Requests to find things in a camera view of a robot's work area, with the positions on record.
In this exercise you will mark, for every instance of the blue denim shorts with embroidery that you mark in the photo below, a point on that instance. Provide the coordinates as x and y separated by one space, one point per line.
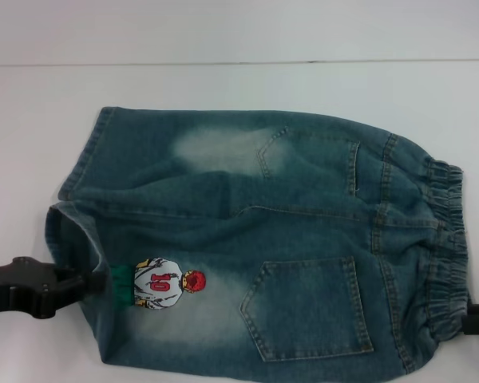
263 223

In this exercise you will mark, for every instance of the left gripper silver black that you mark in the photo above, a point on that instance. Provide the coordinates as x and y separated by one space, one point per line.
16 287

